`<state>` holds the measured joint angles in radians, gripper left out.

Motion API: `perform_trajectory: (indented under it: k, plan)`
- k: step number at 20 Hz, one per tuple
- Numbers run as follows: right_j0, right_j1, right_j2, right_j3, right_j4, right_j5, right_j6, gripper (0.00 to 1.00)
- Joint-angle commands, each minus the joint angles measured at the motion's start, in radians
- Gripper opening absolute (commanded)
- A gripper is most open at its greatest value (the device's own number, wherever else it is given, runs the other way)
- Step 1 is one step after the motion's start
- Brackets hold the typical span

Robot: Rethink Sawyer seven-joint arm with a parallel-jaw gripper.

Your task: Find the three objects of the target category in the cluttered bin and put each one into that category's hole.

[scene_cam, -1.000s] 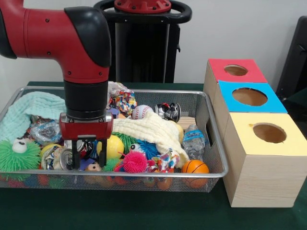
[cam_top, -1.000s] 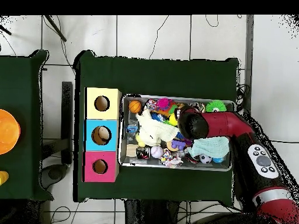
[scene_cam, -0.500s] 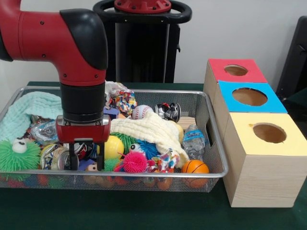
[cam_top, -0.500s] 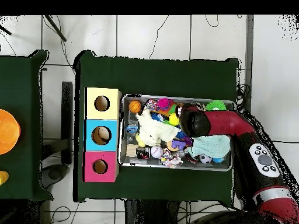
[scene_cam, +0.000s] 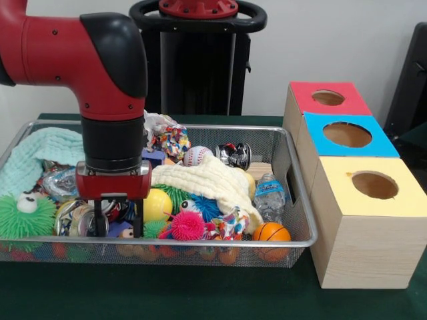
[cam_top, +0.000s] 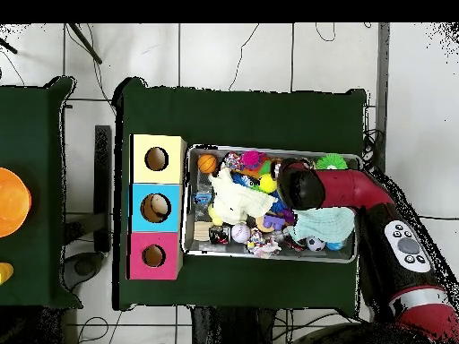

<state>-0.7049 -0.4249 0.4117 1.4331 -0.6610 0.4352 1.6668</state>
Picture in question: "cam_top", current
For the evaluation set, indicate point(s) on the smooth yellow ball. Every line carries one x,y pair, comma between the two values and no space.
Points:
267,183

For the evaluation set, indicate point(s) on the cream yellow cloth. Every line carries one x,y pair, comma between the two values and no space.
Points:
236,200

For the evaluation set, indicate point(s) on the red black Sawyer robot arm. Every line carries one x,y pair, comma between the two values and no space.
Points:
358,186

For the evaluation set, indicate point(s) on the shallow metal mesh bin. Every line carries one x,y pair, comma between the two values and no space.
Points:
229,251

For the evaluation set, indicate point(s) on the wooden box with three holes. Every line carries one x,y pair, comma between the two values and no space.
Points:
143,222

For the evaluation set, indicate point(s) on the green spiky ball with eyes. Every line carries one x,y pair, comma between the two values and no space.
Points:
331,162

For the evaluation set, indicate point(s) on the pink spiky ball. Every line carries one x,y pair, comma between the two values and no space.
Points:
251,159

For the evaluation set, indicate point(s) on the dark green table cloth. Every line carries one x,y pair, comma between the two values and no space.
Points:
32,129
251,118

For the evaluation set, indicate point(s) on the mint green cloth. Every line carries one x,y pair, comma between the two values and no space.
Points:
322,224

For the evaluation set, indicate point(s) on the small toy soccer ball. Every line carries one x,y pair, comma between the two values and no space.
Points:
315,244

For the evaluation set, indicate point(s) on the white toy baseball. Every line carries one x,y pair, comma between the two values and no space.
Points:
240,233

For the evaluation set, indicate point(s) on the orange toy basketball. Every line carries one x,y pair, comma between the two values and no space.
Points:
207,164

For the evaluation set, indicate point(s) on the crushed clear water bottle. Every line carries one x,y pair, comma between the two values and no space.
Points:
203,198

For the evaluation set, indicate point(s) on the crushed black drink can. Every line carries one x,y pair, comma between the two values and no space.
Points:
219,234

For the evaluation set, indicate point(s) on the black upright panel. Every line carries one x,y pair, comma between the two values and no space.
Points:
103,179

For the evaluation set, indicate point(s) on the black tripod leg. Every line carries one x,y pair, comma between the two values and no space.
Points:
9,47
86,43

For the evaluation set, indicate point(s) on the orange bowl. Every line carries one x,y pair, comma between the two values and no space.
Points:
12,202

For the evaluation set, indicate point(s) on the small yellow object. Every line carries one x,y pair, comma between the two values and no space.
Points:
5,273

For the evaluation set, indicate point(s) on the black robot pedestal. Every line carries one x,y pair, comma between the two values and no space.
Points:
233,329

